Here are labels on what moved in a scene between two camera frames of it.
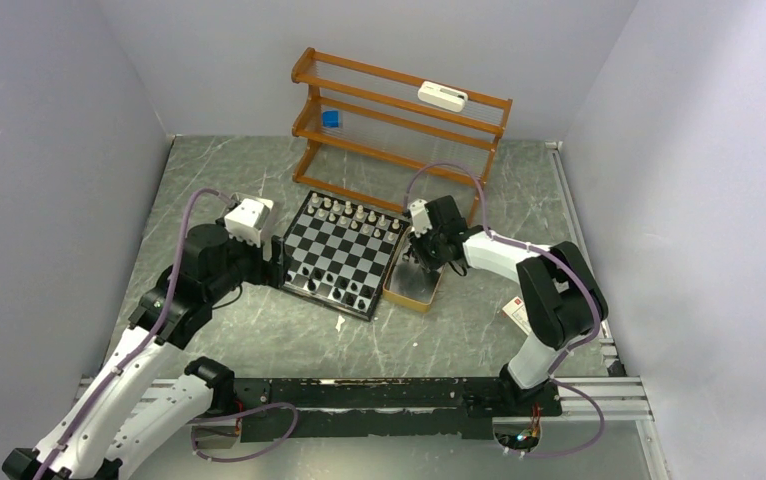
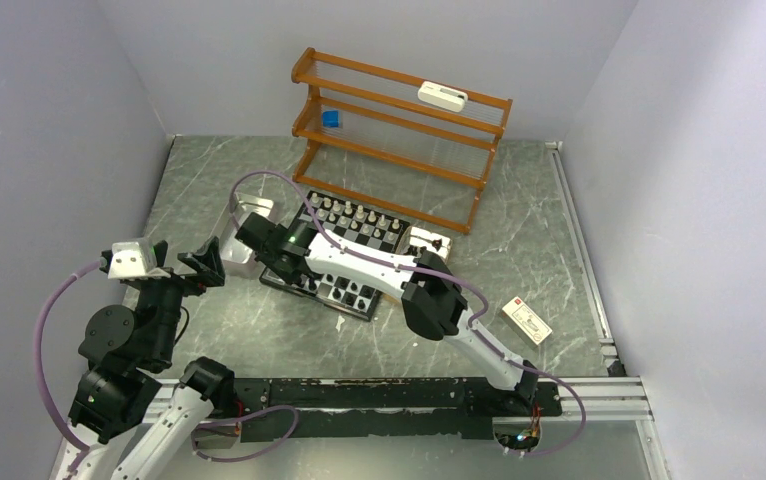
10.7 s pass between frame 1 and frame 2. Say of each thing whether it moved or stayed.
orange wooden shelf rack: stayed
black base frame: stayed
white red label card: stayed
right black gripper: moved
